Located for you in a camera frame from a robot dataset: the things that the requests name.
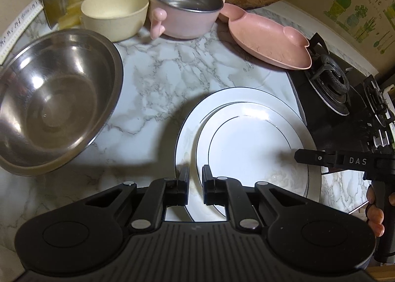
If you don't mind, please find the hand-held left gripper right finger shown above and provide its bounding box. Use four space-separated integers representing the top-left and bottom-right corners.
202 165 307 231

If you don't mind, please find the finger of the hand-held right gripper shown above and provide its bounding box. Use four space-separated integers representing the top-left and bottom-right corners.
294 148 340 168

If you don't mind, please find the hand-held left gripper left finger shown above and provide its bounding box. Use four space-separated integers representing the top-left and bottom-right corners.
86 166 190 231

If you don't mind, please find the large white plate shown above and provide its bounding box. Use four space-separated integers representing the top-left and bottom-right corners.
174 87 323 223

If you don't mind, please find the small white plate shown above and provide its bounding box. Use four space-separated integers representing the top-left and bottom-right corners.
195 101 318 219

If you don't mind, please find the cream plastic bowl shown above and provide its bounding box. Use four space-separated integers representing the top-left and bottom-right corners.
81 0 150 42

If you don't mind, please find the person's right hand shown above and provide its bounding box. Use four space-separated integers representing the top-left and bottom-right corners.
366 184 385 238

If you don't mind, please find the black gas stove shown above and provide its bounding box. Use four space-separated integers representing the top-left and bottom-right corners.
287 33 395 175

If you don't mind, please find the pink divided plate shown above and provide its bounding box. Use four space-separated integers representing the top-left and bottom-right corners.
217 3 313 70

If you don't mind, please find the large stainless steel bowl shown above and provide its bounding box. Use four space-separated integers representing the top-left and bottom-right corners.
0 28 124 177

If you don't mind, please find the pink pot with steel interior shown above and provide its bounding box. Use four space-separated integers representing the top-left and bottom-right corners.
149 0 226 39

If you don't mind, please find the green print wall sticker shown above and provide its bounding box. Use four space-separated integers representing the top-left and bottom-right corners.
284 0 395 80

